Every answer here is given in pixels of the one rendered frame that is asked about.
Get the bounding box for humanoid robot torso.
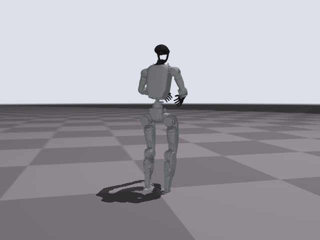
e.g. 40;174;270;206
146;63;172;123

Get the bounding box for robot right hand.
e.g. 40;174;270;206
174;94;185;107

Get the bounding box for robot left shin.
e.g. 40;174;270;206
143;149;155;189

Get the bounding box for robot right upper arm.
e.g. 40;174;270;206
168;66;187;96

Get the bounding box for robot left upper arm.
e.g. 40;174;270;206
138;68;148;95

